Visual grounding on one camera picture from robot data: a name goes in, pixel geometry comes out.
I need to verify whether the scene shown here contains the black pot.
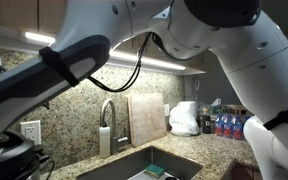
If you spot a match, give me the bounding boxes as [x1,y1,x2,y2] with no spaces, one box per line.
[0,129,40,173]

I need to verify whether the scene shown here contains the wooden cutting board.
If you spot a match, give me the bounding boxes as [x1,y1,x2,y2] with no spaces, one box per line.
[127,92,168,148]

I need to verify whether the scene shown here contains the under-cabinet light strip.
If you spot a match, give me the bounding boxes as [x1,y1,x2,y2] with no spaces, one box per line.
[23,31,187,72]

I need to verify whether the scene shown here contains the brushed steel kitchen faucet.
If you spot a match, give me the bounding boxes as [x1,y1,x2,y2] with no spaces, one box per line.
[99,98,131,155]

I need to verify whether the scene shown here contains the white paper towel roll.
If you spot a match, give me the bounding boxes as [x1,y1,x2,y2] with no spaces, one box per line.
[178,100,198,118]

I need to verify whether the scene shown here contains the white plastic bag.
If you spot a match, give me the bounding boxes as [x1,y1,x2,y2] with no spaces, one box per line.
[168,104,201,138]

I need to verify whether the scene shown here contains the white soap dispenser bottle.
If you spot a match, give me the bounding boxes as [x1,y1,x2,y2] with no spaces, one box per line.
[98,125,112,159]

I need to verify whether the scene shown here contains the black jar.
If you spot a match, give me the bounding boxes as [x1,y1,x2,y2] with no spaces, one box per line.
[199,114,212,135]

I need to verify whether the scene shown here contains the green tissue box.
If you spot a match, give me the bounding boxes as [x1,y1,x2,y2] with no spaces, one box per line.
[207,97,230,116]

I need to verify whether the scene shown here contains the stainless steel sink basin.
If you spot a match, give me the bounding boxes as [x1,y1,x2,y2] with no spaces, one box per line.
[75,146,205,180]

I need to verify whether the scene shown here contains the green sponge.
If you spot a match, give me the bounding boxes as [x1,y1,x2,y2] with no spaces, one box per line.
[144,164,166,178]

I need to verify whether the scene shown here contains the white tray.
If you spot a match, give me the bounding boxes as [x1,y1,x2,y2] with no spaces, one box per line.
[128,169,180,180]

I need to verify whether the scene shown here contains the pack of plastic bottles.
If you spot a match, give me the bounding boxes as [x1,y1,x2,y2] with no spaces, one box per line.
[214,113,245,141]

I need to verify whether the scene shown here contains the white wall outlet plate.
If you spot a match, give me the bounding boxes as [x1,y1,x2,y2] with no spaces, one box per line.
[163,103,171,118]

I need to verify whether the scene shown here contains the black cooker power cable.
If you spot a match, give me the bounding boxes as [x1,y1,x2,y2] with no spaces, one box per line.
[38,153,57,180]

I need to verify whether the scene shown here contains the white double wall outlet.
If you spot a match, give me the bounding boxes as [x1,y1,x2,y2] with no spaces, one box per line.
[19,119,42,146]

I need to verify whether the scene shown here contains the brown wooden wall cabinets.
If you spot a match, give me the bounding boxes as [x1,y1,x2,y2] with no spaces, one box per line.
[0,0,207,76]

